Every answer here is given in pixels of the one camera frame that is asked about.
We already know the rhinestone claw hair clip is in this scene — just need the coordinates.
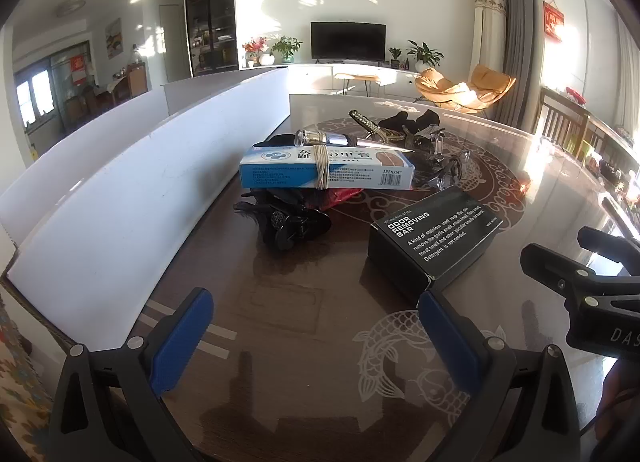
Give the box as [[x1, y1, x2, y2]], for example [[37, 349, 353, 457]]
[[402, 124, 446, 154]]

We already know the black television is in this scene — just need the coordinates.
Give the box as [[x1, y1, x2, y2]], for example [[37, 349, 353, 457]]
[[310, 21, 387, 63]]

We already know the person's right hand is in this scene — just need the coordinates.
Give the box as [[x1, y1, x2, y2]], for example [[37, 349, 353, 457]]
[[595, 358, 640, 448]]

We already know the red bottle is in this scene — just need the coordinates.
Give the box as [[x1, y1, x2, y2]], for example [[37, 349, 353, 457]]
[[305, 185, 371, 211]]

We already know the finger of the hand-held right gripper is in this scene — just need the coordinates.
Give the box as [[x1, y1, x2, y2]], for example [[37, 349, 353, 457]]
[[520, 243, 640, 314], [577, 226, 640, 275]]

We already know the dark glass cabinet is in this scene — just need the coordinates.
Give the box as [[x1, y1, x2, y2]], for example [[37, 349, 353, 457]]
[[184, 0, 238, 78]]

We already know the wall painting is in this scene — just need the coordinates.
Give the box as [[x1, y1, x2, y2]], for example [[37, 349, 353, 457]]
[[105, 18, 123, 59]]

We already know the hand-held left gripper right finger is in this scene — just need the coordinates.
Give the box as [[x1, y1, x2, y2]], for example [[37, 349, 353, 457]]
[[417, 289, 593, 462]]

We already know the green potted plant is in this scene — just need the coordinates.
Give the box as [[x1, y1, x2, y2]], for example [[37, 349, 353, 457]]
[[270, 36, 303, 64]]

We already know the white board barrier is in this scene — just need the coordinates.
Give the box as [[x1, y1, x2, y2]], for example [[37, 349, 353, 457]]
[[0, 67, 291, 353]]

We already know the black sock bundle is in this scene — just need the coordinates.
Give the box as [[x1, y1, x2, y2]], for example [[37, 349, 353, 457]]
[[378, 109, 441, 131]]

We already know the glass balcony door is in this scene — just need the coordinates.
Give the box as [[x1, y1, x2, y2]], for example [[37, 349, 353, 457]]
[[12, 39, 93, 140]]

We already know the side table with hairpin legs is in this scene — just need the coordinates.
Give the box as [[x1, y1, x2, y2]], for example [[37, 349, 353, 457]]
[[333, 72, 383, 98]]

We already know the blue and white medicine box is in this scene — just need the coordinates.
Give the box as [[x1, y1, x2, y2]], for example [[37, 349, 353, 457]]
[[239, 144, 416, 190]]

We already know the large leafy potted plant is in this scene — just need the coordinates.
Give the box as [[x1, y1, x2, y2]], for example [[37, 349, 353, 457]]
[[406, 39, 445, 70]]

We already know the wooden chair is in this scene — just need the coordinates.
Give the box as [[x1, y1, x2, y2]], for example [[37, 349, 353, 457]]
[[535, 87, 608, 163]]

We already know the white television console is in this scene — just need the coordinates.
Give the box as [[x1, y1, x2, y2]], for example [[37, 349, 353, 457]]
[[287, 62, 426, 103]]

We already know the red flower bouquet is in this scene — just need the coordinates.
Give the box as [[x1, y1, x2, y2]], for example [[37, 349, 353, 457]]
[[242, 37, 271, 68]]

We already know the wooden sideboard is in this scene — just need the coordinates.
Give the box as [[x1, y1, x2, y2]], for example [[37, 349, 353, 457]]
[[125, 62, 148, 98]]

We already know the brown patterned glass desktop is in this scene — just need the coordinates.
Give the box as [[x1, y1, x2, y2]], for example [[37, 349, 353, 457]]
[[65, 93, 640, 462]]

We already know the grey curtain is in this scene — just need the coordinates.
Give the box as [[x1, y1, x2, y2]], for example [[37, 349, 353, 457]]
[[490, 0, 546, 135]]

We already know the black cardboard box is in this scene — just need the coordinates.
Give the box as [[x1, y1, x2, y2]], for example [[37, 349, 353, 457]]
[[367, 186, 504, 308]]

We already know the black hair accessory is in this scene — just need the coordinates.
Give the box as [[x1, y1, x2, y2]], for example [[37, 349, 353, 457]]
[[235, 187, 333, 250]]

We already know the glass and metal syringe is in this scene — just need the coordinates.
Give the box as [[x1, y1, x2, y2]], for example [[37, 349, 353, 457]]
[[295, 128, 415, 154]]

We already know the covered standing air conditioner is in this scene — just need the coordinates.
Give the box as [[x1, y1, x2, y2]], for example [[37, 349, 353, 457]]
[[472, 0, 508, 93]]

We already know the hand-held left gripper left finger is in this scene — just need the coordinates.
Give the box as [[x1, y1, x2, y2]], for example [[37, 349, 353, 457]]
[[47, 287, 221, 462]]

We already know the orange lounge chair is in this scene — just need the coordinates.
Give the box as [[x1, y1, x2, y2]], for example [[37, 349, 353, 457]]
[[415, 63, 517, 114]]

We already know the red wall hanging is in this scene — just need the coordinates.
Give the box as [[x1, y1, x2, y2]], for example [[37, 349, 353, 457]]
[[543, 2, 565, 40]]

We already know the long rhinestone hair clip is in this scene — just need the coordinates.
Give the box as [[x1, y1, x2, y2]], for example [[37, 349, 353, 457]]
[[348, 109, 401, 145]]

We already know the floral cloth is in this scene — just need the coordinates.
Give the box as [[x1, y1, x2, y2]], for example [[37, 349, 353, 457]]
[[0, 287, 66, 462]]

